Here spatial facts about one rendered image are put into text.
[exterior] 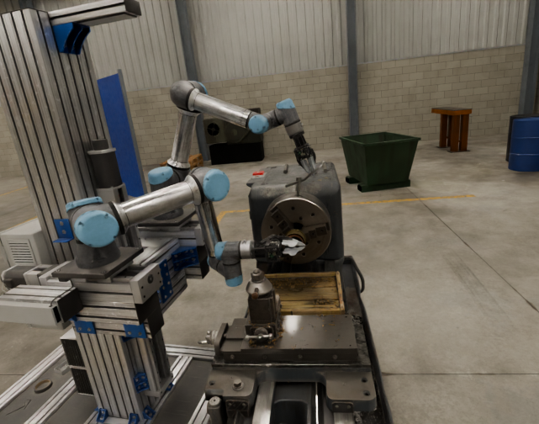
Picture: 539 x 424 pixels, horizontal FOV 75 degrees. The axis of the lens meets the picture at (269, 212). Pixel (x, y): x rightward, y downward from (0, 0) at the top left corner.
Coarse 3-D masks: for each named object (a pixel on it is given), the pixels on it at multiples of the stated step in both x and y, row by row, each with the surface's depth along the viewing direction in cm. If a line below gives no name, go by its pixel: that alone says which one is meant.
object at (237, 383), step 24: (360, 336) 109; (216, 360) 105; (240, 360) 104; (264, 360) 103; (288, 360) 102; (312, 360) 101; (360, 360) 99; (216, 384) 98; (240, 384) 96; (336, 384) 95; (360, 384) 94; (240, 408) 94; (336, 408) 90; (360, 408) 90
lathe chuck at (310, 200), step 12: (276, 204) 153; (288, 204) 152; (300, 204) 152; (312, 204) 151; (264, 216) 156; (288, 216) 154; (300, 216) 154; (312, 216) 153; (324, 216) 152; (264, 228) 157; (276, 228) 157; (312, 240) 156; (324, 240) 156; (300, 252) 159; (312, 252) 158
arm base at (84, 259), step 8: (80, 248) 121; (88, 248) 121; (96, 248) 122; (104, 248) 123; (112, 248) 125; (80, 256) 121; (88, 256) 121; (96, 256) 122; (104, 256) 123; (112, 256) 124; (80, 264) 121; (88, 264) 121; (96, 264) 121; (104, 264) 122
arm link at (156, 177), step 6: (156, 168) 170; (162, 168) 168; (168, 168) 167; (150, 174) 164; (156, 174) 162; (162, 174) 163; (168, 174) 164; (174, 174) 170; (150, 180) 164; (156, 180) 162; (162, 180) 163; (168, 180) 165; (174, 180) 169; (180, 180) 174; (150, 186) 166; (156, 186) 163; (162, 186) 164; (168, 186) 165
